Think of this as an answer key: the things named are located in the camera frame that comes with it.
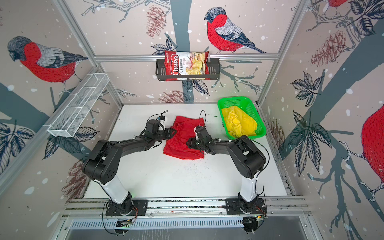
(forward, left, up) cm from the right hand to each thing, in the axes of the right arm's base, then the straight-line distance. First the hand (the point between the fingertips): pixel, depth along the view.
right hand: (187, 146), depth 95 cm
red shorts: (-3, +6, +4) cm, 8 cm away
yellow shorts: (+15, -33, +7) cm, 37 cm away
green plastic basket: (+35, -43, +3) cm, 56 cm away
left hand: (+6, +8, +9) cm, 13 cm away
